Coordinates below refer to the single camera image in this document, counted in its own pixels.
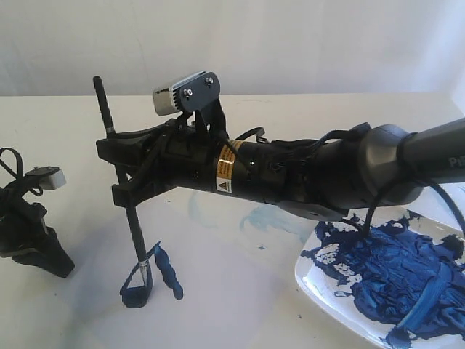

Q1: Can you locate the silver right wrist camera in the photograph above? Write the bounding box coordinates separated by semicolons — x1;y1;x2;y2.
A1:
153;71;220;116

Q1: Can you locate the white sheet of paper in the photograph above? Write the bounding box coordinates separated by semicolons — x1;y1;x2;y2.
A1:
1;189;297;348

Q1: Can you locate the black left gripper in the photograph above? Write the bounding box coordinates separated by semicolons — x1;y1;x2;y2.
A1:
1;181;75;278

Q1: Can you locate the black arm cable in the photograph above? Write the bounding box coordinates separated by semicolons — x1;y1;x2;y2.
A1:
217;125;465;248
0;147;41;199

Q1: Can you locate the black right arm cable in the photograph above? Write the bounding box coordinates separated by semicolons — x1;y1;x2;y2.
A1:
217;125;465;248

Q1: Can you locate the black paintbrush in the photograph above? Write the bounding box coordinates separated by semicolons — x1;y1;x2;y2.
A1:
93;76;151;290

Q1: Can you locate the white plate with blue paint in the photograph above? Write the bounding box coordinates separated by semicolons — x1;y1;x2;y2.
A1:
295;208;464;348

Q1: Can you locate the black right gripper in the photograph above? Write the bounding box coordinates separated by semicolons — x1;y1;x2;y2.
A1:
96;119;280;207

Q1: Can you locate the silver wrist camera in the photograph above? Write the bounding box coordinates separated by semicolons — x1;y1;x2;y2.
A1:
153;71;220;116
25;167;66;190

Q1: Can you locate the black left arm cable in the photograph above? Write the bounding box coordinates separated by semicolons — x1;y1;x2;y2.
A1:
0;147;41;199

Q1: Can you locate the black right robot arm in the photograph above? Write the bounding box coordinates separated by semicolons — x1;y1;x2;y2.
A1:
96;116;464;220

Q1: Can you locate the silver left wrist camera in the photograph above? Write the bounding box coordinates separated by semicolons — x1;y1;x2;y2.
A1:
25;167;66;190

